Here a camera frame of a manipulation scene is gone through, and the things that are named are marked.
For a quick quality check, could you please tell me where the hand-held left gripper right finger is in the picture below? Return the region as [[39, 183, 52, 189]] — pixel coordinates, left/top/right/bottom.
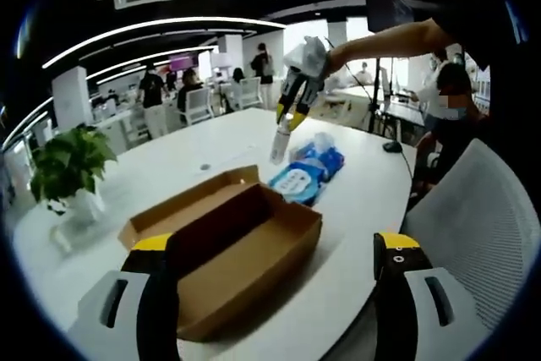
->
[[372, 231, 488, 361]]

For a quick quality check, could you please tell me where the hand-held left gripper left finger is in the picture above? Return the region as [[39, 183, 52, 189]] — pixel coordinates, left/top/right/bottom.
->
[[67, 232, 181, 361]]

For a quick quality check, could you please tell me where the white spray bottle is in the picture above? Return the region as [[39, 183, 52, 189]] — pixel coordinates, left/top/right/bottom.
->
[[269, 113, 293, 166]]

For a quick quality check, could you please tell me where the blue soft tissue pack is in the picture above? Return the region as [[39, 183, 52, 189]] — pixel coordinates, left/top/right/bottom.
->
[[289, 131, 346, 180]]

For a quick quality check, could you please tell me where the blue wet wipes pack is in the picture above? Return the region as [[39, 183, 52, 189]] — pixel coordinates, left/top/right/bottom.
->
[[268, 157, 326, 206]]

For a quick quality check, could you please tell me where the brown cardboard shoe box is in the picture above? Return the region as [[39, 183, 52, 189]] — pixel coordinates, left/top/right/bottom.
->
[[117, 164, 325, 343]]

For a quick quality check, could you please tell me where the black tripod stand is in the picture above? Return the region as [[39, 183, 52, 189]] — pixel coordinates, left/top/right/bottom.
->
[[365, 56, 385, 134]]

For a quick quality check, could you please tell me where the cluster of white desk chairs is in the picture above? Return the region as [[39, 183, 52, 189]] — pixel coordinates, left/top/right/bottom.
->
[[183, 76, 263, 125]]

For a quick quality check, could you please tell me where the white mesh office chair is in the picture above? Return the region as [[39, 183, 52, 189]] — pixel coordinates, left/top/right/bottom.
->
[[399, 137, 532, 336]]

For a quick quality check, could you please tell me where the small white cup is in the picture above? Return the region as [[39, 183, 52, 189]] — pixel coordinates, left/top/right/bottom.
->
[[50, 223, 75, 254]]

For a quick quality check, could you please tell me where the curved ceiling light strip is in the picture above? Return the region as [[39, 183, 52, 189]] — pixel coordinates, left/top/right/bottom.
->
[[41, 16, 289, 70]]

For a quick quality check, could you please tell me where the green potted plant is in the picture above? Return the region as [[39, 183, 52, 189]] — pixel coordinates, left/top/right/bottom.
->
[[29, 123, 118, 227]]

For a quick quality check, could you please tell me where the person's black shirt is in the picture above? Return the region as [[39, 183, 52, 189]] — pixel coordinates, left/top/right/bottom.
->
[[422, 0, 533, 71]]

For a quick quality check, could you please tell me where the purple wall screen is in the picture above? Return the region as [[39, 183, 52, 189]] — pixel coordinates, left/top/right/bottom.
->
[[168, 52, 198, 72]]

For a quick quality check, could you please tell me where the black mouse cable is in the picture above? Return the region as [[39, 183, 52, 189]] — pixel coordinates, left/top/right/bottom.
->
[[396, 147, 418, 200]]

